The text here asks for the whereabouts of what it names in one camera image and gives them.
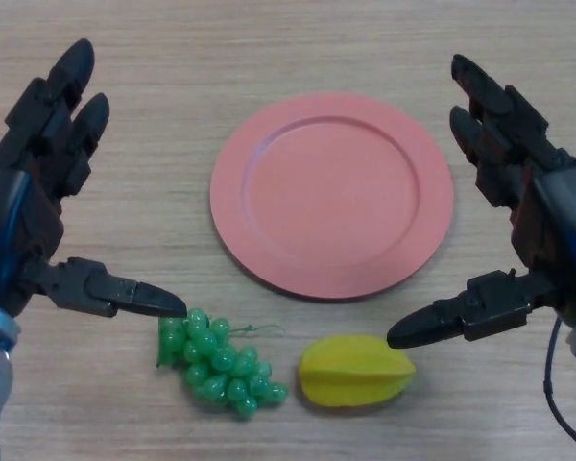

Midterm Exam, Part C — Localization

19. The green grape bunch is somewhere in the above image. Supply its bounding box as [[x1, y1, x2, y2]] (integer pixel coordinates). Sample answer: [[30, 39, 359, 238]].
[[156, 306, 291, 422]]

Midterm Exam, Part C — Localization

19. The pink round plate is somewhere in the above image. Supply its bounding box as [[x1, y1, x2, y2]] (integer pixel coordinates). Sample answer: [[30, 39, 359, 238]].
[[209, 92, 455, 303]]

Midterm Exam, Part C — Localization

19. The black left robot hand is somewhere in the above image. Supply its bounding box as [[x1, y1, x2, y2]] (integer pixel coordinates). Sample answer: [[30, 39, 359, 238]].
[[0, 37, 188, 319]]

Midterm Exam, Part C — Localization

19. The yellow starfruit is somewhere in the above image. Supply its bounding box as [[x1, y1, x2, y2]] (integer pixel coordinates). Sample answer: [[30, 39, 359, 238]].
[[295, 333, 418, 409]]

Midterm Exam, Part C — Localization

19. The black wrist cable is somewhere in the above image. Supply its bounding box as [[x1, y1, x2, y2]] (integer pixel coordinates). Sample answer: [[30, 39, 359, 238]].
[[541, 316, 576, 458]]

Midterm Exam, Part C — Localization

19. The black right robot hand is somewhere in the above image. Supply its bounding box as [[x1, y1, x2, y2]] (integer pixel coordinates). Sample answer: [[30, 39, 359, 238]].
[[386, 53, 576, 351]]

